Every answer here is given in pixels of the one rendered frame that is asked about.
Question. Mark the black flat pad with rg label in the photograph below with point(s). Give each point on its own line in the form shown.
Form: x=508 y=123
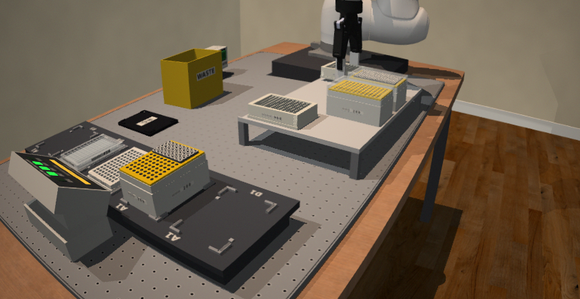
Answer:
x=147 y=123

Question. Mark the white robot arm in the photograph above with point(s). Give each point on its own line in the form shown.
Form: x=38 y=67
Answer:
x=397 y=22

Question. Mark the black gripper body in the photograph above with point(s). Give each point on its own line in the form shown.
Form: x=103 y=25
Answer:
x=348 y=10

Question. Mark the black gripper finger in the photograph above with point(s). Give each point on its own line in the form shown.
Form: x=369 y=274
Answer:
x=355 y=41
x=340 y=43

